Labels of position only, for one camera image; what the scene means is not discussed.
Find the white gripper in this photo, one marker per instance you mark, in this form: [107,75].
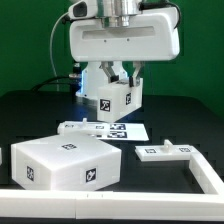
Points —
[150,36]

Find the white cabinet top block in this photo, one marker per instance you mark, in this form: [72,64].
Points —
[118,99]

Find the white door panel with knob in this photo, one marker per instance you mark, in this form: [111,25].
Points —
[165,152]

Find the white cabinet body box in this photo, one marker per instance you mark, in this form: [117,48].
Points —
[70,162]

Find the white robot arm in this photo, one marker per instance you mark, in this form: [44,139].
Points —
[115,13]

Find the white marker base sheet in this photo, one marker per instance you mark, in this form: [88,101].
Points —
[125,132]

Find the white door panel with pegs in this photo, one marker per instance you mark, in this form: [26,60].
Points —
[84,126]

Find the white L-shaped fence frame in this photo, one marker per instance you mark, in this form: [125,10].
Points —
[207,206]

